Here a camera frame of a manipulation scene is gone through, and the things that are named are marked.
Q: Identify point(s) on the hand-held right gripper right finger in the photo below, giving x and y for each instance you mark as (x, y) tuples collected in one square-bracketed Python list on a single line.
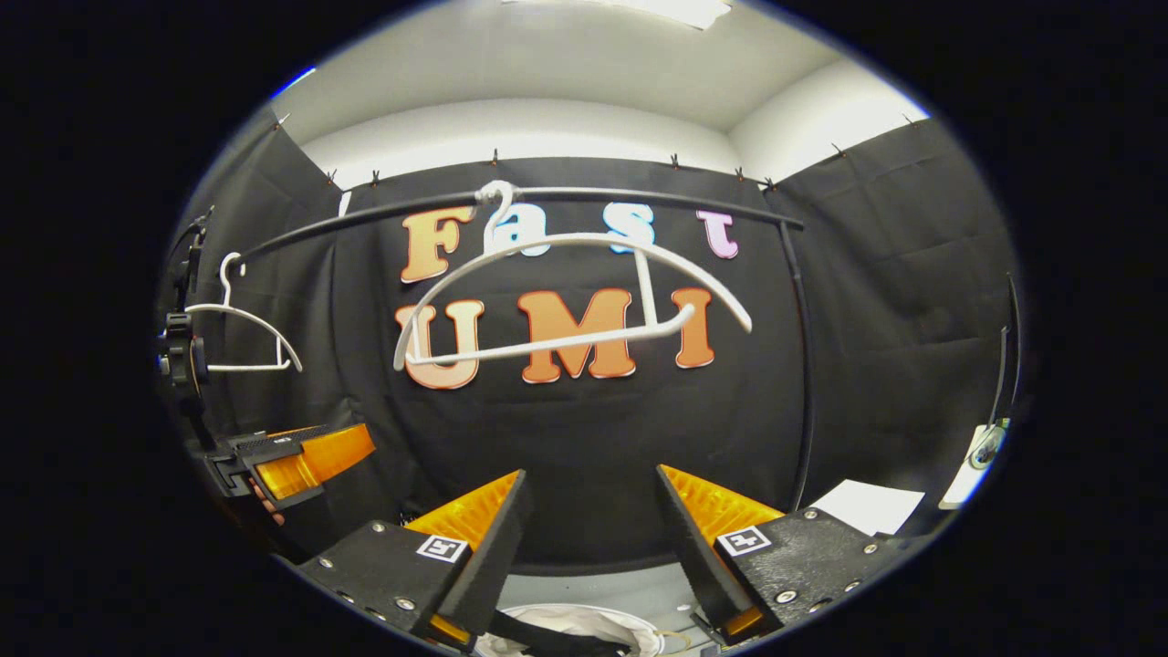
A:
[(698, 557)]

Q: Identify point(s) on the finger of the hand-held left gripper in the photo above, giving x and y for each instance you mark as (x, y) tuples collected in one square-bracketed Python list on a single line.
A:
[(319, 456), (265, 447)]

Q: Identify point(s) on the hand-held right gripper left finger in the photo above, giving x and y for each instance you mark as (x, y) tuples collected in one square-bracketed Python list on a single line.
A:
[(493, 557)]

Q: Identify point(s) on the white laundry hamper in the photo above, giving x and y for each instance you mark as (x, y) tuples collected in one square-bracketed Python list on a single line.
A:
[(607, 628)]

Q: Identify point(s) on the white plastic clothes hanger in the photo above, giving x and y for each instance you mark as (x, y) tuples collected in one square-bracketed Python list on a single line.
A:
[(547, 344), (246, 368)]

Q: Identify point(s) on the black clothes rack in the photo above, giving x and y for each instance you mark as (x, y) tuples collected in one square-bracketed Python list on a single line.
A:
[(808, 383)]

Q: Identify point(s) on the black backdrop cloth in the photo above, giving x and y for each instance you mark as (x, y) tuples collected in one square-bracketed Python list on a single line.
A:
[(593, 438)]

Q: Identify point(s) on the white paper sheet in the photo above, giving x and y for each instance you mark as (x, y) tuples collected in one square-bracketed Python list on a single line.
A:
[(867, 506)]

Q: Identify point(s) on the round grey dish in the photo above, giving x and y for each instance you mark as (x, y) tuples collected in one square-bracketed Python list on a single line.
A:
[(985, 449)]

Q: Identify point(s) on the black computer monitor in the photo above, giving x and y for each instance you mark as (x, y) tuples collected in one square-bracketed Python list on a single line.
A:
[(1002, 383)]

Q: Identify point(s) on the ceiling light panel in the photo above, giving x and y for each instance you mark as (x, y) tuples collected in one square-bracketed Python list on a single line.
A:
[(675, 9)]

